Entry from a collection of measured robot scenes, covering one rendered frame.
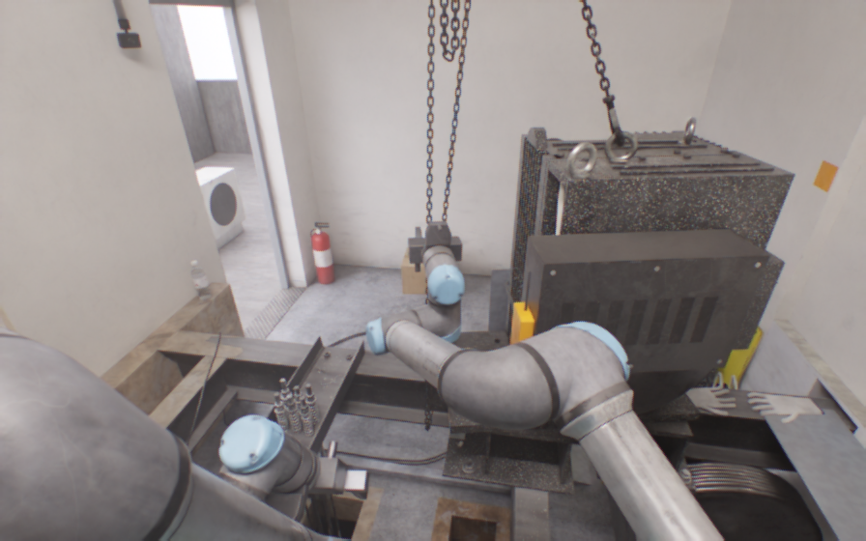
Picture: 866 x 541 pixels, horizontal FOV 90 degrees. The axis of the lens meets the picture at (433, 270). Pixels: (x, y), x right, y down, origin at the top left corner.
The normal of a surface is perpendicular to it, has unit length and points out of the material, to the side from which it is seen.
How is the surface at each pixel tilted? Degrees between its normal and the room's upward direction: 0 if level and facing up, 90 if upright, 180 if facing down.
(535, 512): 0
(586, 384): 37
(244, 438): 25
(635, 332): 90
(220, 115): 90
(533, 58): 90
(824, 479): 0
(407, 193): 90
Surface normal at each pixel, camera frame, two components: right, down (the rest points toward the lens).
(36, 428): 0.71, -0.47
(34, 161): 0.98, 0.07
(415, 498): -0.01, -0.87
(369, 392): -0.18, 0.48
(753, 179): 0.05, 0.49
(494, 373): -0.42, -0.53
